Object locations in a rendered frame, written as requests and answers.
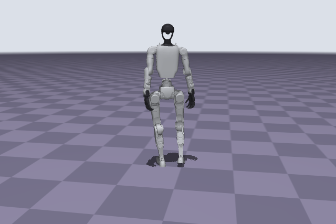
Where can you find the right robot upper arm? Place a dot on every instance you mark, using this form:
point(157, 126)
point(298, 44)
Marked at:
point(185, 60)

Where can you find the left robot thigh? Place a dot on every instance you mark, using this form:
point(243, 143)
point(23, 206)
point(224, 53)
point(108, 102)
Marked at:
point(154, 100)

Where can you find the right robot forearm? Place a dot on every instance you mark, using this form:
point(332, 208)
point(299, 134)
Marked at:
point(190, 83)

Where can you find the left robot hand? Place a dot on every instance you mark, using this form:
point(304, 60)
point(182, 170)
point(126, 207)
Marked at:
point(146, 100)

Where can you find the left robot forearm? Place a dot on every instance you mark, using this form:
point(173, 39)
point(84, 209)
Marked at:
point(147, 81)

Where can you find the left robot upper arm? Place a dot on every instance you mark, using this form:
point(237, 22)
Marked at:
point(150, 59)

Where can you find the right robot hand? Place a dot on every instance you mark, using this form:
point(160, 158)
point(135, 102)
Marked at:
point(191, 100)

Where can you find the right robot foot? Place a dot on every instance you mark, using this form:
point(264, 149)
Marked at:
point(180, 160)

